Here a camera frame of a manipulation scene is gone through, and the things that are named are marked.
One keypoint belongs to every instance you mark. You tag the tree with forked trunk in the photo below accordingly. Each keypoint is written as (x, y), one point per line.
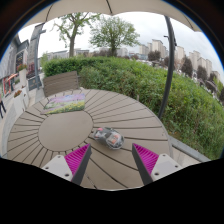
(72, 33)

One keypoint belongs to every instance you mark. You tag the dark grey sign post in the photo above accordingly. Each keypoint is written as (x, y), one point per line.
(34, 53)

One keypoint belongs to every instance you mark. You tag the dark curved parasol pole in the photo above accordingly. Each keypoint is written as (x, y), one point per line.
(170, 66)

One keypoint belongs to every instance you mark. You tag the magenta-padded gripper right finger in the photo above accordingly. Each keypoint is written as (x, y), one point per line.
(146, 159)

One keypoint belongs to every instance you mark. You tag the distant apartment buildings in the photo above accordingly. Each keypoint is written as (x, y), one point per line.
(196, 61)

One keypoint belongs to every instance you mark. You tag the flower-print mouse pad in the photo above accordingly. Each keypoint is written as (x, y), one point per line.
(65, 103)

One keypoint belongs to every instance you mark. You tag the transparent grey computer mouse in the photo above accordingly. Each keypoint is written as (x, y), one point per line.
(110, 137)

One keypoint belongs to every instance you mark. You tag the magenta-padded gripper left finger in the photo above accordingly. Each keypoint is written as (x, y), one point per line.
(77, 159)

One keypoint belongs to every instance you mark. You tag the white planter with flowers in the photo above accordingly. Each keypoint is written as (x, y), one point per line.
(22, 75)
(19, 101)

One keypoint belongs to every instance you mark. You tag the brown slatted chair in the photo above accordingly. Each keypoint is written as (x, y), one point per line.
(60, 83)

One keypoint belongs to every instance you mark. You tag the round leafy tree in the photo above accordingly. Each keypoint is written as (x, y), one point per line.
(113, 31)

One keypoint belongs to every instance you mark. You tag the green hedge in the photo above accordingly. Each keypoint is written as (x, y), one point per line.
(150, 90)

